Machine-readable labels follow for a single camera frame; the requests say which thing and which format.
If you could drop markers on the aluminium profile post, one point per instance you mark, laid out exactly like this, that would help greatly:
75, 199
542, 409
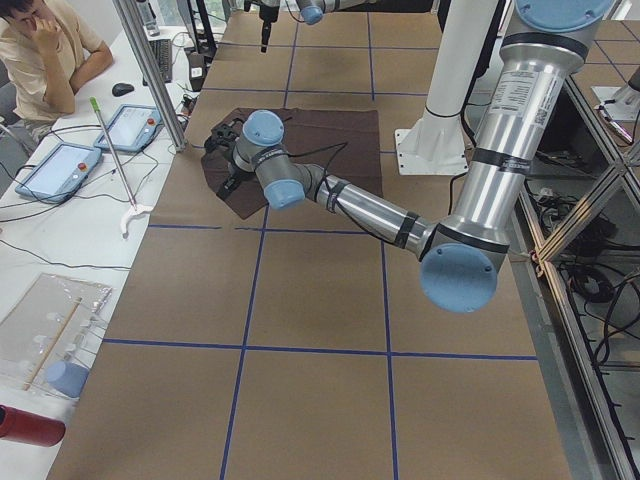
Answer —
131, 21

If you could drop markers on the black keyboard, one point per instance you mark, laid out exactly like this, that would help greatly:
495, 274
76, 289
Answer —
162, 50

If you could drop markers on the white plastic hook tool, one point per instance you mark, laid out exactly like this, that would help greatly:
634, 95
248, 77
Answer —
134, 211

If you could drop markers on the person in beige shirt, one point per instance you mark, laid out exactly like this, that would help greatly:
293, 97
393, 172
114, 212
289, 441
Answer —
50, 53

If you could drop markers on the green handled reacher stick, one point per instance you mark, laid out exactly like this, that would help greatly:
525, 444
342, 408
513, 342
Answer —
96, 109

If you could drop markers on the wooden dowel stick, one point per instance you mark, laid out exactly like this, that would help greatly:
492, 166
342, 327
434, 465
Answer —
51, 345

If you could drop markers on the clear acrylic rack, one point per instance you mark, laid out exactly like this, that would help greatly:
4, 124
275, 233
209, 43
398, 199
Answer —
78, 344

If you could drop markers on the brown paper table cover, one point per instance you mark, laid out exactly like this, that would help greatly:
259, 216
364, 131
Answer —
292, 345

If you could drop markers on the grey cardboard sheet in sleeve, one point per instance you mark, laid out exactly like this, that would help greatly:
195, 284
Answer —
48, 294

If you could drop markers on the far blue teach pendant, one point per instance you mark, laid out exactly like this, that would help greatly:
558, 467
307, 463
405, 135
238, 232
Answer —
133, 127

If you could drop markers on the dark brown t-shirt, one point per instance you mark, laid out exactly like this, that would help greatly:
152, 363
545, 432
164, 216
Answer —
294, 155

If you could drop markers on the black computer mouse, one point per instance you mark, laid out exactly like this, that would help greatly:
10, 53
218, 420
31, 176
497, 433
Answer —
120, 89

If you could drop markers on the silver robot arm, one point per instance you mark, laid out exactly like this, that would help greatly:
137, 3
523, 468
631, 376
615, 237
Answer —
310, 12
460, 255

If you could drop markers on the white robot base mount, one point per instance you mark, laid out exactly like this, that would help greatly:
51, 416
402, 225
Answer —
435, 144

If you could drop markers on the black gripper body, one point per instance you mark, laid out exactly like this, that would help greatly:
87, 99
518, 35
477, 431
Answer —
233, 175
264, 20

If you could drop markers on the light blue plastic cup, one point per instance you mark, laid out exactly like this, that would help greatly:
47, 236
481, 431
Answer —
67, 378

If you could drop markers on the near blue teach pendant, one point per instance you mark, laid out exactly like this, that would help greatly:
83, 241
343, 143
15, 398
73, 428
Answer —
60, 174

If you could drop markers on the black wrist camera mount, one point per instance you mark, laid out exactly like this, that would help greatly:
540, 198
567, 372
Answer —
224, 135

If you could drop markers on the blue teach pendant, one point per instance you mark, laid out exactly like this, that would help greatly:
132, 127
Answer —
133, 127
60, 174

